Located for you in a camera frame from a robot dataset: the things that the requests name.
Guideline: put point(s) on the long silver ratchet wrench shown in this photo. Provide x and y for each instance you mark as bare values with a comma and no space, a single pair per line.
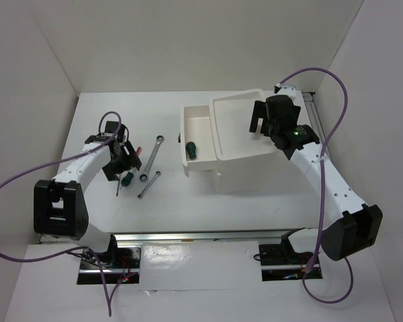
145,173

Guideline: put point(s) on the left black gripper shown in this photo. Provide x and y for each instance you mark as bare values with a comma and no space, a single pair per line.
131,161

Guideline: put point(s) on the aluminium front rail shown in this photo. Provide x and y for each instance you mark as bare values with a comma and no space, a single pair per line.
200,236

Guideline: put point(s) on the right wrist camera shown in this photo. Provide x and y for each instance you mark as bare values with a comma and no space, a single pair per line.
284,89

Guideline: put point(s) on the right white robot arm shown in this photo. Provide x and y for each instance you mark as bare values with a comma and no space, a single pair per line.
354,224

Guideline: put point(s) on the white drawer cabinet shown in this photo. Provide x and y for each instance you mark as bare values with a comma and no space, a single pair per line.
244,159

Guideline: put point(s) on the stubby green screwdriver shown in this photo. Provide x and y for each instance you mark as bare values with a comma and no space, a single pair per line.
191,150
127,179

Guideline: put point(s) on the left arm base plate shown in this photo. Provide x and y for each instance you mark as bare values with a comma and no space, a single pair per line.
126,267

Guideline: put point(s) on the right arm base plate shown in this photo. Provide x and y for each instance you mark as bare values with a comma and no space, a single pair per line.
278,263

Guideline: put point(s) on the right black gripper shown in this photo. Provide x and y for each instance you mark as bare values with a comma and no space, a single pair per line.
259,112

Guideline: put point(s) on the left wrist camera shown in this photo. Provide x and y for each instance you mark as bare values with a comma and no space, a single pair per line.
114,126

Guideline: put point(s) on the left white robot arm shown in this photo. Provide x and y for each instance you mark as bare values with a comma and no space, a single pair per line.
59,204

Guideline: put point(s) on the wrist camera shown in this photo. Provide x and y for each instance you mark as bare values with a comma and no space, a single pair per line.
284,89
114,126

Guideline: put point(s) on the aluminium side rail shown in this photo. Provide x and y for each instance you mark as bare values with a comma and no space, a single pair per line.
313,115

